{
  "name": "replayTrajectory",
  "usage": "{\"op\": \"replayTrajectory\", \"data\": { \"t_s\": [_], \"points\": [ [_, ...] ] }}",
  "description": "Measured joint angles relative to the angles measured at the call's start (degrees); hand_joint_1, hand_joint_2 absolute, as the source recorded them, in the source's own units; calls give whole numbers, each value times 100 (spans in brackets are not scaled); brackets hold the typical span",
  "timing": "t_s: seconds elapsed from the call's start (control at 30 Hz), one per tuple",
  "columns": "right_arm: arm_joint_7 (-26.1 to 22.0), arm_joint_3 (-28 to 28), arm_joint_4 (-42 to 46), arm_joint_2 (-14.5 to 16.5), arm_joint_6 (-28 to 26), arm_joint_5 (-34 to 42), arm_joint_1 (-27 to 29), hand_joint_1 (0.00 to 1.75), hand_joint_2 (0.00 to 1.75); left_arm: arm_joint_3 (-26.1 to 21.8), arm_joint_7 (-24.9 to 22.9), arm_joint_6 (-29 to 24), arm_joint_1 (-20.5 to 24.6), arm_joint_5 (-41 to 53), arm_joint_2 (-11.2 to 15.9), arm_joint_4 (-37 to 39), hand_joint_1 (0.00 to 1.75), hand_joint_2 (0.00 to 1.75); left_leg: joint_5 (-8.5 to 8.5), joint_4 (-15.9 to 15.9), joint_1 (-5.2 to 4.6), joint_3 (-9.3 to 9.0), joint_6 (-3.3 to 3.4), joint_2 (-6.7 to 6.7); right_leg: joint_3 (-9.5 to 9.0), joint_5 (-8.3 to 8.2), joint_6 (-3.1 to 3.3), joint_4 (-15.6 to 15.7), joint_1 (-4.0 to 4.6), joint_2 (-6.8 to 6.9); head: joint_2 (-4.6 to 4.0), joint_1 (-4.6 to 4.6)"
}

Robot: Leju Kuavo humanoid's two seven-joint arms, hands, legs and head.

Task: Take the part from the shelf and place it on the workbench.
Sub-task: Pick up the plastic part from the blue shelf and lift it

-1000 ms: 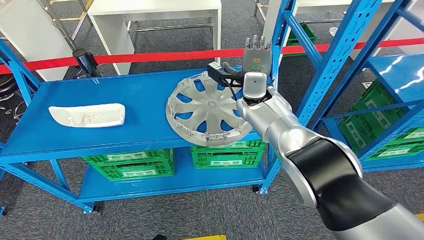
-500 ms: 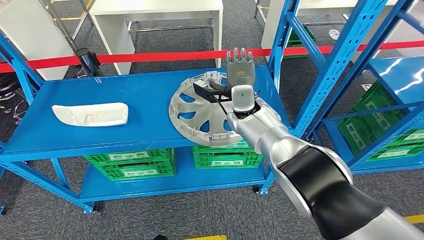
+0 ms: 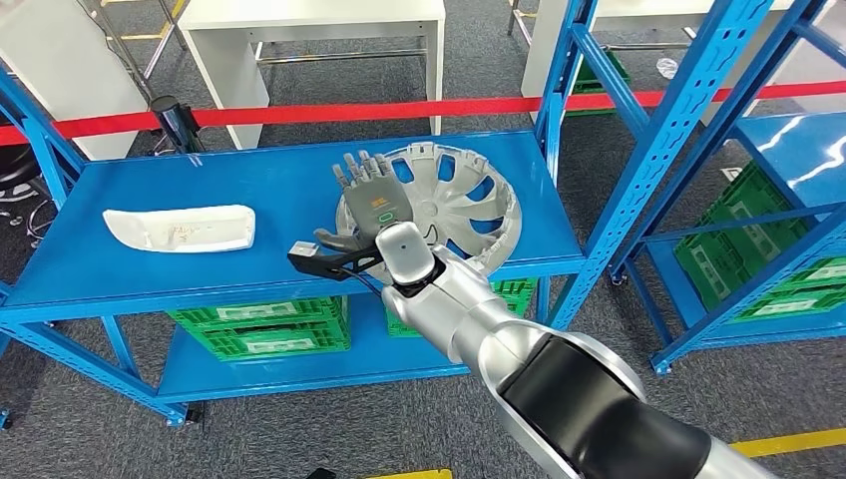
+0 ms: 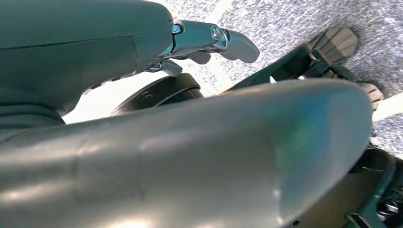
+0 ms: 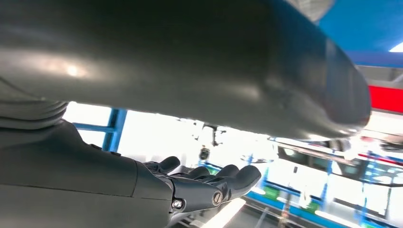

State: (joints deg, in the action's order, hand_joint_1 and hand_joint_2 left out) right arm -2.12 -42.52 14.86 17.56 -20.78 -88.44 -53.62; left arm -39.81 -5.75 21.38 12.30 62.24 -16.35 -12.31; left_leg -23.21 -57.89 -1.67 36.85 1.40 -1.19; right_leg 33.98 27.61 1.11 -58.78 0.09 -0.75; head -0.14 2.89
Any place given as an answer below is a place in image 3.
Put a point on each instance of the grey wheel hubcap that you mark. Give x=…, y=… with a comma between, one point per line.
x=456, y=205

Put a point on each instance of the black stanchion post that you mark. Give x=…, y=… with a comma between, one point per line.
x=173, y=122

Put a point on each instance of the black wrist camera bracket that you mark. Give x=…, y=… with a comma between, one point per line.
x=324, y=263

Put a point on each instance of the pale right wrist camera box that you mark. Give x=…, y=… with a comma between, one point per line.
x=306, y=249

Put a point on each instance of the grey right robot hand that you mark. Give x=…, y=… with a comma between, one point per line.
x=380, y=201

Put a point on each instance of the white cabinet panel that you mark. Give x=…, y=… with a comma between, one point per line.
x=66, y=66

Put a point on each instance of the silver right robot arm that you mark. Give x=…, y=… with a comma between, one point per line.
x=575, y=403

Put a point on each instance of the chrome metal frame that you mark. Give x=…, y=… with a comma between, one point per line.
x=160, y=49

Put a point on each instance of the red barrier belt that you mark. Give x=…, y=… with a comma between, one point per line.
x=330, y=112

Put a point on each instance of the crumpled clear plastic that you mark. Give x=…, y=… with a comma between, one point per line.
x=667, y=68

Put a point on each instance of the white plastic moulded part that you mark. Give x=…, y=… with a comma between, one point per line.
x=185, y=231

